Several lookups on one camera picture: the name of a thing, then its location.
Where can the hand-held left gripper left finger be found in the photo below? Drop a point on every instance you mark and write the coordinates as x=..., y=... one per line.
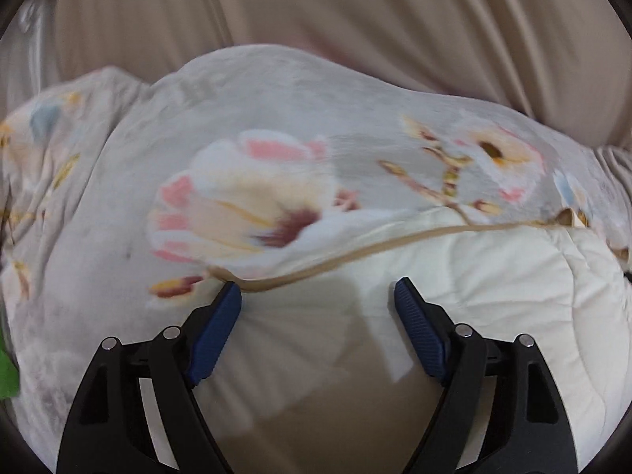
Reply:
x=217, y=326

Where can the white sheer fabric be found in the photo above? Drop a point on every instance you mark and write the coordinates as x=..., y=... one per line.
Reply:
x=24, y=59

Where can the grey floral blanket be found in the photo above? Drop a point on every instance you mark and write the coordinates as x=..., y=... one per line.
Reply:
x=247, y=118

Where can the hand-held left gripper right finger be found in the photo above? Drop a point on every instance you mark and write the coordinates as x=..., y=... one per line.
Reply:
x=419, y=326

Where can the green object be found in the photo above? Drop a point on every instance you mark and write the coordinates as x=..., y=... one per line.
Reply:
x=7, y=375

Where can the beige curtain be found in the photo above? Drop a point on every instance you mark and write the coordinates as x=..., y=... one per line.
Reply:
x=395, y=19

